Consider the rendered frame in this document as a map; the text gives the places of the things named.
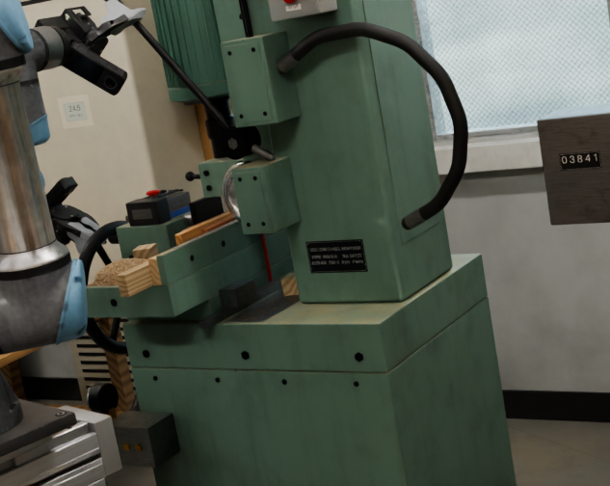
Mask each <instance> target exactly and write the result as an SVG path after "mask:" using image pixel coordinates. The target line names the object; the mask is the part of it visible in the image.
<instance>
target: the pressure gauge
mask: <svg viewBox="0 0 610 486"><path fill-rule="evenodd" d="M118 402H119V394H118V391H117V389H116V387H115V386H114V385H113V384H111V383H100V382H97V383H94V384H93V385H91V387H90V388H89V391H88V394H87V404H88V407H89V409H90V411H91V412H95V413H99V414H103V415H108V416H111V418H112V419H115V418H116V417H117V413H116V408H117V406H118Z"/></svg>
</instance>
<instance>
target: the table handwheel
mask: <svg viewBox="0 0 610 486"><path fill-rule="evenodd" d="M124 224H126V221H115V222H111V223H108V224H106V225H104V226H102V227H101V228H99V229H98V230H96V231H95V232H94V233H93V234H92V236H91V237H90V238H89V239H88V241H87V242H86V244H85V246H84V248H83V250H82V252H81V254H80V257H79V259H81V260H82V261H83V264H84V270H85V278H86V285H88V281H89V273H90V268H91V264H92V261H93V257H94V255H95V253H98V255H99V256H100V258H101V259H102V261H103V262H104V264H105V266H106V265H108V264H110V263H112V261H111V260H110V259H109V257H108V255H107V253H106V252H105V250H104V248H103V247H102V245H101V244H102V243H103V242H104V241H105V240H106V239H107V238H109V237H110V236H112V235H115V234H117V231H116V228H117V227H119V226H122V225H124ZM120 319H121V317H114V319H113V324H112V328H111V333H110V336H109V337H108V336H106V335H105V334H104V333H103V332H102V330H101V329H100V328H99V326H98V325H97V323H96V321H95V319H94V317H88V325H87V330H86V332H87V334H88V335H89V337H90V338H91V339H92V340H93V342H94V343H96V344H97V345H98V346H99V347H101V348H102V349H104V350H105V351H108V352H110V353H113V354H118V355H126V354H128V351H127V347H126V342H125V341H117V338H118V333H119V324H120Z"/></svg>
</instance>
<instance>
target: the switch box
mask: <svg viewBox="0 0 610 486"><path fill-rule="evenodd" d="M268 2H269V7H270V13H271V18H272V21H280V20H285V19H291V18H297V17H303V16H309V15H315V14H323V13H328V12H333V11H336V10H337V3H336V0H296V1H295V2H294V3H291V4H287V3H285V2H284V1H283V0H268ZM296 4H301V9H300V10H295V11H289V12H287V11H286V8H285V6H291V5H296Z"/></svg>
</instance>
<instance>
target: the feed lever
mask: <svg viewBox="0 0 610 486"><path fill-rule="evenodd" d="M133 26H134V27H135V28H136V29H137V30H138V32H139V33H140V34H141V35H142V36H143V37H144V38H145V39H146V41H147V42H148V43H149V44H150V45H151V46H152V47H153V49H154V50H155V51H156V52H157V53H158V54H159V55H160V57H161V58H162V59H163V60H164V61H165V62H166V63H167V64H168V66H169V67H170V68H171V69H172V70H173V71H174V72H175V74H176V75H177V76H178V77H179V78H180V79H181V80H182V81H183V83H184V84H185V85H186V86H187V87H188V88H189V89H190V91H191V92H192V93H193V94H194V95H195V96H196V97H197V98H198V100H199V101H200V102H201V103H202V104H203V105H204V106H205V108H206V109H207V110H208V111H209V112H210V113H211V114H212V115H213V117H214V118H215V119H216V120H217V121H218V122H219V123H220V124H221V126H222V127H223V128H224V129H225V130H224V131H223V132H222V134H221V138H220V145H221V148H222V151H223V153H224V154H225V155H226V156H227V157H228V158H230V159H233V160H238V159H241V158H244V157H246V156H249V155H252V154H254V153H255V154H256V155H258V156H260V157H262V158H264V159H266V160H268V161H273V160H276V156H275V155H274V154H273V153H271V152H270V151H268V150H267V149H265V148H262V147H261V146H260V145H261V137H260V134H259V131H258V130H257V128H256V127H255V126H248V127H239V128H237V127H236V126H235V125H233V126H232V125H231V124H230V123H229V122H228V120H227V119H226V118H225V117H224V116H223V115H222V114H221V112H220V111H219V110H218V109H217V108H216V107H215V106H214V105H213V103H212V102H211V101H210V100H209V99H208V98H207V97H206V96H205V94H204V93H203V92H202V91H201V90H200V89H199V88H198V86H197V85H196V84H195V83H194V82H193V81H192V80H191V79H190V77H189V76H188V75H187V74H186V73H185V72H184V71H183V70H182V68H181V67H180V66H179V65H178V64H177V63H176V62H175V61H174V59H173V58H172V57H171V56H170V55H169V54H168V52H167V51H166V50H165V49H164V48H163V47H162V46H161V45H160V43H159V42H158V41H157V40H156V39H155V38H154V37H153V36H152V35H151V34H150V32H149V31H148V30H147V29H146V28H145V26H144V25H143V24H142V23H141V22H140V21H137V22H135V23H134V24H133Z"/></svg>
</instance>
